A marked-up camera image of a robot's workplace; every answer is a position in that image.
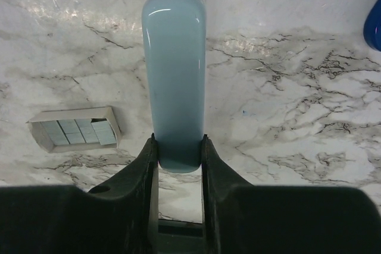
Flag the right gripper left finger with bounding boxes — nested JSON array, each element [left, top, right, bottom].
[[1, 138, 158, 253]]

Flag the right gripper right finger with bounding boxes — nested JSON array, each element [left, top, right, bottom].
[[201, 137, 380, 253]]

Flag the silver staple strips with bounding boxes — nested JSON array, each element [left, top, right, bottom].
[[27, 106, 121, 153]]

